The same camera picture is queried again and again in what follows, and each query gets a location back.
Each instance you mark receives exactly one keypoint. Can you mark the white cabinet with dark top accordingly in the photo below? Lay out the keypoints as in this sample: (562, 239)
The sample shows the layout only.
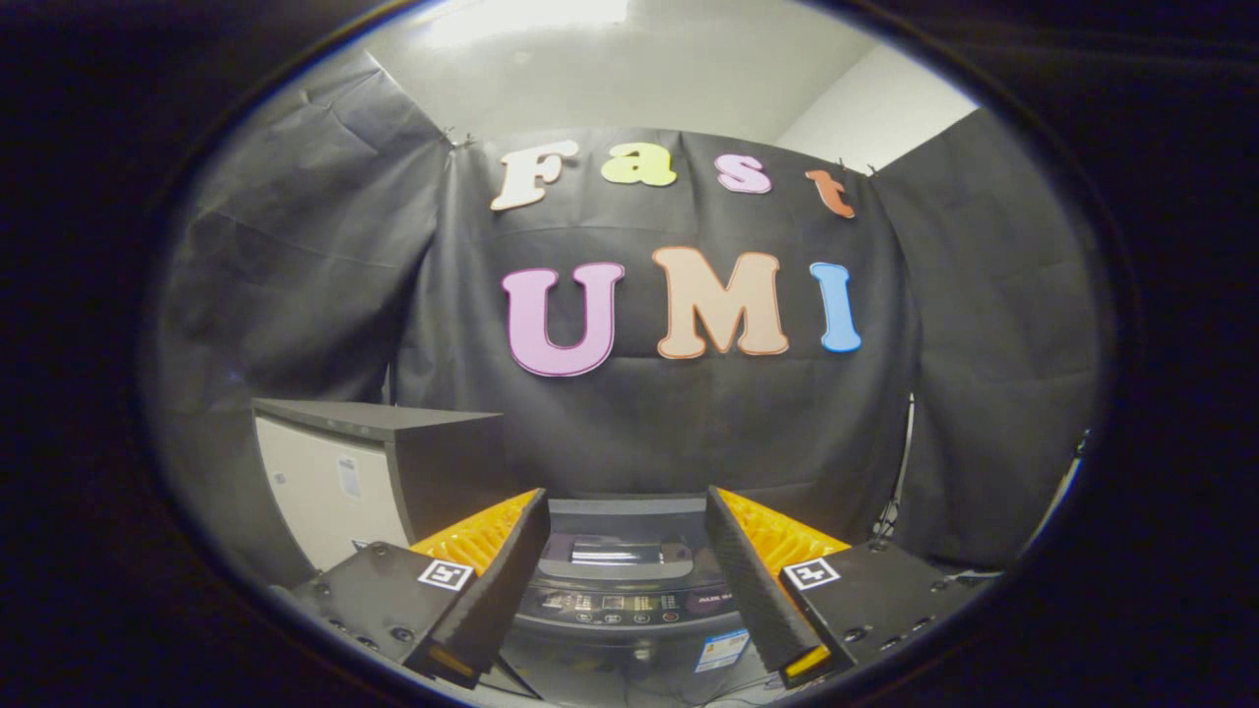
(315, 492)

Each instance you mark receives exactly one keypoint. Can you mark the black backdrop cloth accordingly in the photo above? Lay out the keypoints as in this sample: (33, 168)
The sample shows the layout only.
(393, 295)

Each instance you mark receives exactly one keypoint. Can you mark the grey washing machine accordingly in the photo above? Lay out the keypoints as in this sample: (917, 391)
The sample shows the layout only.
(620, 649)

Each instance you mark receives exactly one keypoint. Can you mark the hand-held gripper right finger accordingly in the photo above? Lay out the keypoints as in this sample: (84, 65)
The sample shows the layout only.
(752, 580)

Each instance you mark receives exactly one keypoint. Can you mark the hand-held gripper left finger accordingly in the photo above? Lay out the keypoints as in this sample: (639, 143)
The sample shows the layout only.
(507, 580)

